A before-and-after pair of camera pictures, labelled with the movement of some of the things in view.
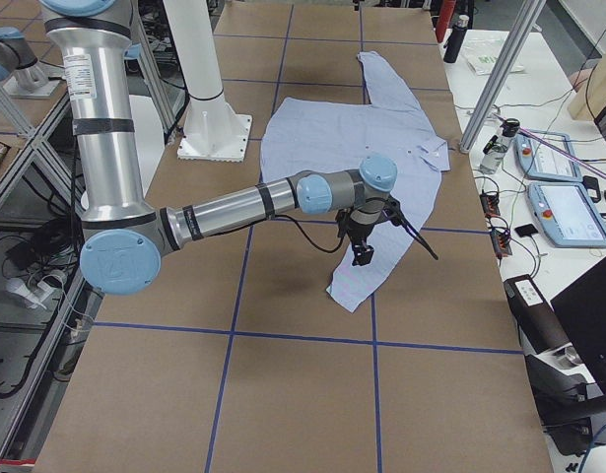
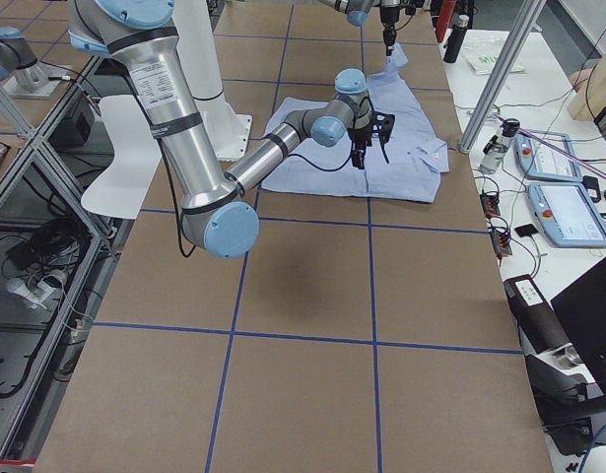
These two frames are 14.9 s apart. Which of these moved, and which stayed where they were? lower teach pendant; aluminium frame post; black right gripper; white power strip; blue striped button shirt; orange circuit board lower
Moved: black right gripper; blue striped button shirt
Stayed: orange circuit board lower; aluminium frame post; white power strip; lower teach pendant
